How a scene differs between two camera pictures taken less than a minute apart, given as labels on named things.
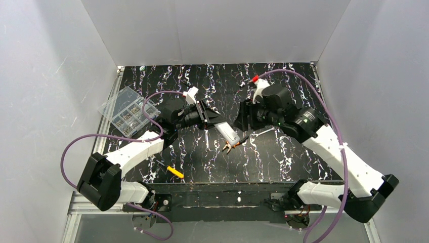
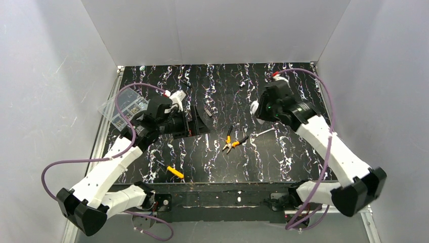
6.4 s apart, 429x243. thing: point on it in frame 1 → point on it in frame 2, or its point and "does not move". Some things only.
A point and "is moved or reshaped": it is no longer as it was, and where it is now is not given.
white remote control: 226,130 is moved or reshaped
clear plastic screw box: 124,109 does not move
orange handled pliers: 229,146 does not move
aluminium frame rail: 79,204 does not move
